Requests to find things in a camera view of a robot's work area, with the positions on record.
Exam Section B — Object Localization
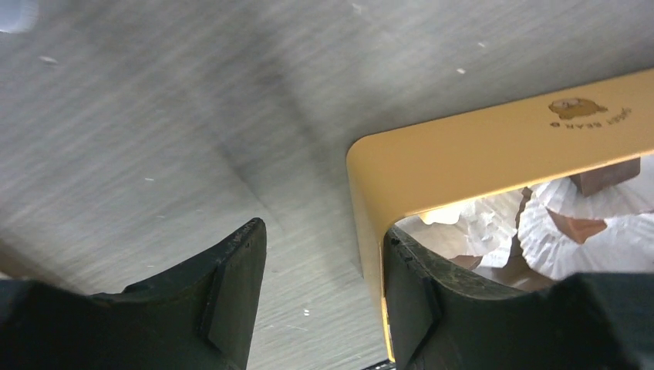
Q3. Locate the dark square chocolate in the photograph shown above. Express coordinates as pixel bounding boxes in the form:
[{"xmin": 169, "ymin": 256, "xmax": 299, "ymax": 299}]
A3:
[{"xmin": 569, "ymin": 157, "xmax": 641, "ymax": 197}]

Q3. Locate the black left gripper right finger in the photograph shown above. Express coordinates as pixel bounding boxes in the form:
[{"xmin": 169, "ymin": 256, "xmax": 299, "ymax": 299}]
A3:
[{"xmin": 383, "ymin": 227, "xmax": 653, "ymax": 369}]

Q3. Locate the white paper liner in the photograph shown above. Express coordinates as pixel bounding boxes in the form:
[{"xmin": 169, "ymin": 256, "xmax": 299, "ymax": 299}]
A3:
[{"xmin": 397, "ymin": 156, "xmax": 653, "ymax": 291}]

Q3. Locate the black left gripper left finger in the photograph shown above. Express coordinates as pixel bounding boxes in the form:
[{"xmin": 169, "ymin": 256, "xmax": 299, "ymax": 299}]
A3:
[{"xmin": 1, "ymin": 218, "xmax": 267, "ymax": 369}]

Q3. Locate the gold bear print lid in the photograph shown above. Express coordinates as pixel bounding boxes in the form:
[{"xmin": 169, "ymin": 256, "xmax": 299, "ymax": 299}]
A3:
[{"xmin": 346, "ymin": 69, "xmax": 653, "ymax": 348}]

